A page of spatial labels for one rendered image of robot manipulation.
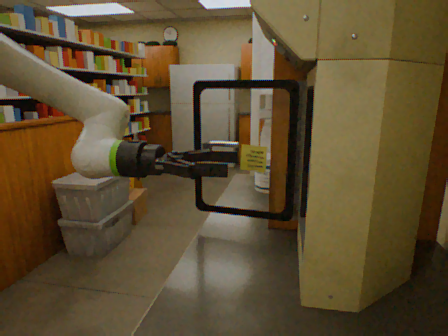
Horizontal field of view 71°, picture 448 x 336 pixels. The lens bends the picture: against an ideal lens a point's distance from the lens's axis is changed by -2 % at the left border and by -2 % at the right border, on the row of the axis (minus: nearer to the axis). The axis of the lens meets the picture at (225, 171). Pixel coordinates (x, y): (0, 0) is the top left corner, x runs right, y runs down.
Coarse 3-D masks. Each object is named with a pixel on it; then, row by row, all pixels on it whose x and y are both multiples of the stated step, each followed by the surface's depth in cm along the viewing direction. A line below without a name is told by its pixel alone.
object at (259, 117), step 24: (216, 96) 90; (240, 96) 88; (264, 96) 86; (288, 96) 84; (216, 120) 92; (240, 120) 90; (264, 120) 87; (288, 120) 85; (216, 144) 94; (240, 144) 91; (264, 144) 89; (240, 168) 93; (264, 168) 91; (216, 192) 97; (240, 192) 95; (264, 192) 92
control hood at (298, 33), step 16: (256, 0) 51; (272, 0) 51; (288, 0) 50; (304, 0) 50; (320, 0) 50; (256, 16) 58; (272, 16) 51; (288, 16) 51; (304, 16) 50; (272, 32) 57; (288, 32) 52; (304, 32) 51; (288, 48) 55; (304, 48) 52; (304, 64) 61
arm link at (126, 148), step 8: (136, 136) 76; (120, 144) 75; (128, 144) 75; (136, 144) 75; (144, 144) 77; (120, 152) 74; (128, 152) 74; (136, 152) 73; (120, 160) 74; (128, 160) 73; (136, 160) 73; (120, 168) 75; (128, 168) 74; (136, 168) 74; (128, 176) 77; (136, 176) 76; (144, 176) 78
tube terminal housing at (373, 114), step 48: (336, 0) 49; (384, 0) 48; (432, 0) 53; (336, 48) 51; (384, 48) 49; (432, 48) 57; (336, 96) 53; (384, 96) 51; (432, 96) 60; (336, 144) 54; (384, 144) 54; (336, 192) 56; (384, 192) 57; (336, 240) 59; (384, 240) 61; (336, 288) 61; (384, 288) 66
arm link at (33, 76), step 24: (0, 48) 67; (24, 48) 73; (0, 72) 68; (24, 72) 70; (48, 72) 73; (48, 96) 74; (72, 96) 76; (96, 96) 79; (96, 120) 79; (120, 120) 82
